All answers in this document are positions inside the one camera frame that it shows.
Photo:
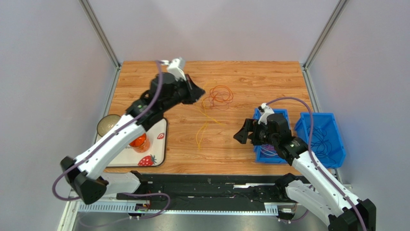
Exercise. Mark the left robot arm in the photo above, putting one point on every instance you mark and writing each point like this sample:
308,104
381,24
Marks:
85,173

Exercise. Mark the orange plastic cup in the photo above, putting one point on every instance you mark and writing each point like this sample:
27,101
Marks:
140,144

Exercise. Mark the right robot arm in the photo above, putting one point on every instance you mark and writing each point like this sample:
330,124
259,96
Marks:
334,204

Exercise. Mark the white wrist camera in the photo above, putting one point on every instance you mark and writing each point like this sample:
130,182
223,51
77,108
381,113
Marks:
175,67
265,111

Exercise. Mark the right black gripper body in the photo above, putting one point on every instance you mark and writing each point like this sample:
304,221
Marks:
252,133

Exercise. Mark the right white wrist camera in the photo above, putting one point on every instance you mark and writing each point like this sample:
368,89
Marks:
265,111

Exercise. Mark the strawberry print tray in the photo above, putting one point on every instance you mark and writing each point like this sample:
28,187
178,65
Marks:
153,156

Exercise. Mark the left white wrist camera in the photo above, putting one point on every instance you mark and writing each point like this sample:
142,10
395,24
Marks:
175,67

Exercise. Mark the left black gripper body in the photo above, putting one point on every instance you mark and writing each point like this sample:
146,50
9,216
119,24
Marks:
184,92

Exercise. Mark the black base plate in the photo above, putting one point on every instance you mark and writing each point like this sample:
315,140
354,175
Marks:
215,192

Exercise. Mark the aluminium frame rail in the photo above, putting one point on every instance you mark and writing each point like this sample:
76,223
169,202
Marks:
163,194

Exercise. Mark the right blue plastic bin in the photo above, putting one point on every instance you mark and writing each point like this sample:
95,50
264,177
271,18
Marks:
326,142

